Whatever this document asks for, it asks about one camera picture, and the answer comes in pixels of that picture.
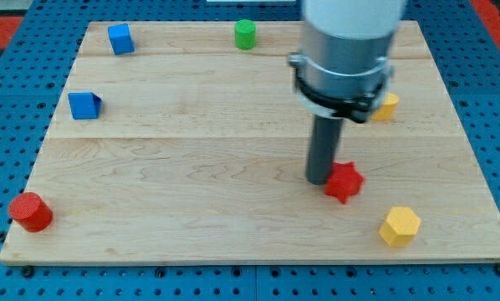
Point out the yellow cylinder block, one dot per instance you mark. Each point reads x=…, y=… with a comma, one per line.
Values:
x=388, y=107

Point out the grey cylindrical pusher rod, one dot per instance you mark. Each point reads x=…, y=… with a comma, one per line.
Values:
x=323, y=144

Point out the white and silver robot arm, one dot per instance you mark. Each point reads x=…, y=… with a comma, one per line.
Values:
x=341, y=68

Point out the red star block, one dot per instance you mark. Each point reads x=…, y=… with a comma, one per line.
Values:
x=344, y=181

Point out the wooden board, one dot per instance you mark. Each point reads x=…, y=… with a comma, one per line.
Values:
x=198, y=158

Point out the green cylinder block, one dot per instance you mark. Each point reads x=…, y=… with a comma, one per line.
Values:
x=245, y=33

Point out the yellow hexagon block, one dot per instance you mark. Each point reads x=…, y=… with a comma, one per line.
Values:
x=400, y=226

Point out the blue triangular prism block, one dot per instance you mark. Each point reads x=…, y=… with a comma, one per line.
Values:
x=84, y=105

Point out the blue cube block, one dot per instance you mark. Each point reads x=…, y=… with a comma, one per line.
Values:
x=120, y=39

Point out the red cylinder block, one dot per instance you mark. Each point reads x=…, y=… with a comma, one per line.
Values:
x=30, y=211

